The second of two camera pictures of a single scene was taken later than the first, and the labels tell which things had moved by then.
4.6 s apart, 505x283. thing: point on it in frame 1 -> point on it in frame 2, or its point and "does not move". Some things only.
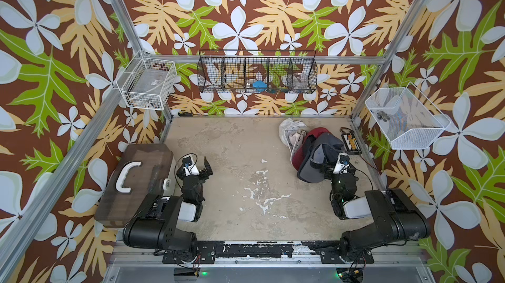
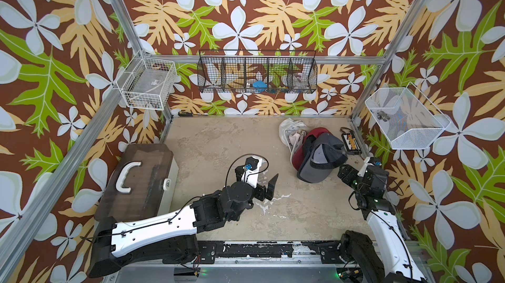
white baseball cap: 291,133 does not move
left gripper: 204,175 -> 259,193
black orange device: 350,143 does not move
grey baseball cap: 322,151 does not move
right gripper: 329,172 -> 353,173
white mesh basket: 408,119 does not move
